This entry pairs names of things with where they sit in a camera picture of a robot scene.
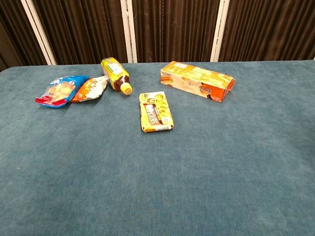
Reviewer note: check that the yellow snack packet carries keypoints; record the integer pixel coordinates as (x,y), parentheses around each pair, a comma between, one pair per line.
(155,111)

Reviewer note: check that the long orange snack box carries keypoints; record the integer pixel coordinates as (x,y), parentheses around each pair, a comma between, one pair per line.
(194,79)

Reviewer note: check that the yellow capped tea bottle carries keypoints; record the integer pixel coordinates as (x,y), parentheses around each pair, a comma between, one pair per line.
(115,75)

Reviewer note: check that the teal table cloth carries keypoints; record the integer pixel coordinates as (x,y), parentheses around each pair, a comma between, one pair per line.
(123,172)

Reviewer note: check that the orange white snack pouch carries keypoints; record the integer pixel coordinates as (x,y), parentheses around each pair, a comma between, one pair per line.
(91,89)

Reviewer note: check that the blue red snack bag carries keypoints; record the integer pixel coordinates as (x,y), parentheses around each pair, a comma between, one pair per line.
(60,91)

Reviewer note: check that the dark brown curtain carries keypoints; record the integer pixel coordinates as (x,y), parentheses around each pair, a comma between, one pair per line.
(81,27)

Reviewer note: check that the white partition frame post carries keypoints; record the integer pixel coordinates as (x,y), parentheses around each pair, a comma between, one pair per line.
(39,32)
(219,30)
(128,30)

